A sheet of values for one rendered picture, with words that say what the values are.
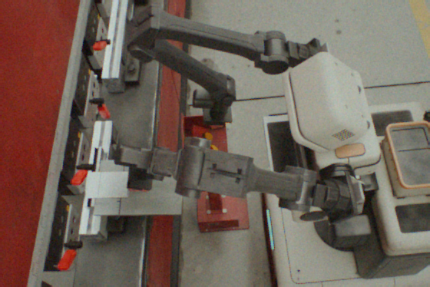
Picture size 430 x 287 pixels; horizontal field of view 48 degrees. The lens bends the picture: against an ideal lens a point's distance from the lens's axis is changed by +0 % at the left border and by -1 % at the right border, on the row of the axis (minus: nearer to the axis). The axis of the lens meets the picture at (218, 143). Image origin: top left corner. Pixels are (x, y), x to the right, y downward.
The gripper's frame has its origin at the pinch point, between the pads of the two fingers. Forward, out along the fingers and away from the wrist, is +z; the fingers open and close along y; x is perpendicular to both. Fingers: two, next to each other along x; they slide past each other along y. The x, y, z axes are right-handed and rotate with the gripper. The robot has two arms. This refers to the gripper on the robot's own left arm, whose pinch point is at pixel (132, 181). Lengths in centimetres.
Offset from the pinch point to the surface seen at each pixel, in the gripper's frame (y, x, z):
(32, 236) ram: 28, -28, -31
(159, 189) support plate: 1.9, 7.8, -2.6
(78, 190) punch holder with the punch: 10.5, -17.6, -13.0
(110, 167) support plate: -5.5, -5.7, 5.5
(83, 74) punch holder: -19.5, -22.1, -20.3
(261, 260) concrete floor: 1, 87, 67
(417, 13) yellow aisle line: -152, 176, 18
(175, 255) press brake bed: 0, 49, 84
